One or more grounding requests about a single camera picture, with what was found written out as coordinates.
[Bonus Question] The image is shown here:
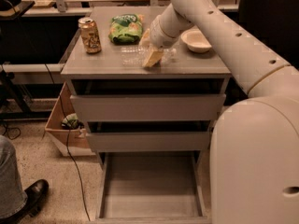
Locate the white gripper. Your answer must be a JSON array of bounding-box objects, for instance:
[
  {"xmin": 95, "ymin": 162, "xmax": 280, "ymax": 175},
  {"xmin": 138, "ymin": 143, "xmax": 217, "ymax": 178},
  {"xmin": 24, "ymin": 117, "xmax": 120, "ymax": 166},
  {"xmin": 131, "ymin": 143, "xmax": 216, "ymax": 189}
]
[{"xmin": 139, "ymin": 16, "xmax": 179, "ymax": 67}]

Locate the clear plastic water bottle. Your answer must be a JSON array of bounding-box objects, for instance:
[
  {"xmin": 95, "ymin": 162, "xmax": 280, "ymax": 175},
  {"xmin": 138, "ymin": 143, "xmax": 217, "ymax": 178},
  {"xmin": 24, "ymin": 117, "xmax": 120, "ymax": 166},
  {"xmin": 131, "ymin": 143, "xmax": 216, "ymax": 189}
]
[{"xmin": 121, "ymin": 46, "xmax": 177, "ymax": 66}]

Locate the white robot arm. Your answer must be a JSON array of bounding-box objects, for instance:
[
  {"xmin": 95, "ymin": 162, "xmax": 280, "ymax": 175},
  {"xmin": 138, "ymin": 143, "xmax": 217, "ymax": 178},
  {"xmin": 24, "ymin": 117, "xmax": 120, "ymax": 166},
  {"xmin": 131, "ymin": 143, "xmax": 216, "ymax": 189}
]
[{"xmin": 149, "ymin": 0, "xmax": 299, "ymax": 224}]

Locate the grey top drawer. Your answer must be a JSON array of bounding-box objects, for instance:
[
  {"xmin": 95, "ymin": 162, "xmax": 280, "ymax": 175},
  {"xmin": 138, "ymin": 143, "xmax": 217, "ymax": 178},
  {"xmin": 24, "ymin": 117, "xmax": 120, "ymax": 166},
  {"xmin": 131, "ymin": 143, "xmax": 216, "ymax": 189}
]
[{"xmin": 70, "ymin": 94, "xmax": 225, "ymax": 121}]

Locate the grey drawer cabinet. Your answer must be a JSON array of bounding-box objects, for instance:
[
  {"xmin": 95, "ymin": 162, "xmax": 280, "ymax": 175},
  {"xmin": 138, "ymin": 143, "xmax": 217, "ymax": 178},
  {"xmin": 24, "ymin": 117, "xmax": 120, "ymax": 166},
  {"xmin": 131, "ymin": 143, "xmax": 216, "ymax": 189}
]
[{"xmin": 62, "ymin": 7, "xmax": 231, "ymax": 163}]

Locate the grey middle drawer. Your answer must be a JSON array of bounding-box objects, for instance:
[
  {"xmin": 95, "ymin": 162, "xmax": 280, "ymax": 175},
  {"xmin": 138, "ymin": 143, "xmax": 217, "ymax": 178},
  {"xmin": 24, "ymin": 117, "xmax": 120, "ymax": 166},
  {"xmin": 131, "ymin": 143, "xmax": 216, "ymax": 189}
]
[{"xmin": 86, "ymin": 132, "xmax": 210, "ymax": 152}]

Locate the grey open bottom drawer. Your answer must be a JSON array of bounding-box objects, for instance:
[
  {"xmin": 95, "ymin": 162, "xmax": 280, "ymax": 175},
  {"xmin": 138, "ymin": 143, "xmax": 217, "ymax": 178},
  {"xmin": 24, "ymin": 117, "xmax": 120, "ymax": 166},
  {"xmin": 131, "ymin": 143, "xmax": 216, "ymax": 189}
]
[{"xmin": 89, "ymin": 152, "xmax": 212, "ymax": 224}]

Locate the green chip bag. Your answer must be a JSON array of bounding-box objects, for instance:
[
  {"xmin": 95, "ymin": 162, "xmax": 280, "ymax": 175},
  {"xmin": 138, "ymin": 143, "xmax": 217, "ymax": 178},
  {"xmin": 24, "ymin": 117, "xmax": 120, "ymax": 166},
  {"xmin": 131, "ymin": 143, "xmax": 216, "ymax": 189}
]
[{"xmin": 108, "ymin": 14, "xmax": 144, "ymax": 45}]

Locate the white paper bowl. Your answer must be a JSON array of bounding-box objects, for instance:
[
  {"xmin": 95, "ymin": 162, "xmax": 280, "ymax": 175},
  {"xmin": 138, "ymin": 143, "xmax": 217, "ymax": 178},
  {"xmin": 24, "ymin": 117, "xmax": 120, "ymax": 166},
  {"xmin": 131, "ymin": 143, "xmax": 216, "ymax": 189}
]
[{"xmin": 180, "ymin": 29, "xmax": 212, "ymax": 53}]

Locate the gold soda can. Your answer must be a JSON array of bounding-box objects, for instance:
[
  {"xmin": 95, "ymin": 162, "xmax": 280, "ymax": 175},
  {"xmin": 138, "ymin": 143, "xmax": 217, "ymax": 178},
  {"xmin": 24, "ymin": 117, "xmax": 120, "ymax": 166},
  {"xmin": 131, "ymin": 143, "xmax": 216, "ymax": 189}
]
[{"xmin": 78, "ymin": 17, "xmax": 102, "ymax": 54}]

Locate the green bag in box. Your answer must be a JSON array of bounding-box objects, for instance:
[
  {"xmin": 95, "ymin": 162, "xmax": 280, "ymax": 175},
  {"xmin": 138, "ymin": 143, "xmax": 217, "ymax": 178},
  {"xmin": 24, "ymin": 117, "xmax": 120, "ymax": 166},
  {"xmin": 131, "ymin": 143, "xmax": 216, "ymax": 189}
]
[{"xmin": 61, "ymin": 113, "xmax": 84, "ymax": 130}]

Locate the cardboard box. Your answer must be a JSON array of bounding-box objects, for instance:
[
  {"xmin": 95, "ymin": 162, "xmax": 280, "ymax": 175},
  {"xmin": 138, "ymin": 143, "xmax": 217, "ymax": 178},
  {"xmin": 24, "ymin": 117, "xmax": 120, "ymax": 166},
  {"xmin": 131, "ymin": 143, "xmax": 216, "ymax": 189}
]
[{"xmin": 45, "ymin": 83, "xmax": 93, "ymax": 156}]

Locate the black office chair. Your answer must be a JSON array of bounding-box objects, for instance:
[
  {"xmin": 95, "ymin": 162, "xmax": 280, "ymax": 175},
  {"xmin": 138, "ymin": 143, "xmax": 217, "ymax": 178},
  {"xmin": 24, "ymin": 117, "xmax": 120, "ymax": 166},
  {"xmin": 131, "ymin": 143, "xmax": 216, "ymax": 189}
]
[{"xmin": 237, "ymin": 0, "xmax": 299, "ymax": 70}]

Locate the black leather shoe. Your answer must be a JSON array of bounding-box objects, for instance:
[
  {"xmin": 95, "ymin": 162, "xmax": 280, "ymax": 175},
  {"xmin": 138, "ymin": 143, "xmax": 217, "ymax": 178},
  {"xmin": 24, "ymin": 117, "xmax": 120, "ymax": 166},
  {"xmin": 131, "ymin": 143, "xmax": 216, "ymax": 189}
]
[{"xmin": 0, "ymin": 179, "xmax": 49, "ymax": 224}]

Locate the blue jeans leg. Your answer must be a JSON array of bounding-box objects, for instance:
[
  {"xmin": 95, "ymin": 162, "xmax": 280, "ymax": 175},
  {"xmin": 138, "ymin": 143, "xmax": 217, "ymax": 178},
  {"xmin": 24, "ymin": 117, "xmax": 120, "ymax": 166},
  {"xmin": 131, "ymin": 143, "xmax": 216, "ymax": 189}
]
[{"xmin": 0, "ymin": 136, "xmax": 27, "ymax": 220}]

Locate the black power cable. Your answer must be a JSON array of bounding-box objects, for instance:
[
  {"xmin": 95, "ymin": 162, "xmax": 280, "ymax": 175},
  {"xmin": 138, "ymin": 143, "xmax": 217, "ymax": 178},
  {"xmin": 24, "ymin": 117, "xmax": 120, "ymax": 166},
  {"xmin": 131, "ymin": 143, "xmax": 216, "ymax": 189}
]
[{"xmin": 43, "ymin": 63, "xmax": 92, "ymax": 222}]

